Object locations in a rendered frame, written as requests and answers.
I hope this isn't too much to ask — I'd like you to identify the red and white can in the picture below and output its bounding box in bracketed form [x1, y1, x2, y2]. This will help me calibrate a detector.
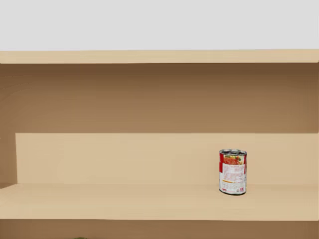
[219, 149, 248, 196]

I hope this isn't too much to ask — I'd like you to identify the pale wooden shelf unit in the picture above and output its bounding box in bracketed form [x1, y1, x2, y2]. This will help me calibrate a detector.
[0, 49, 319, 239]

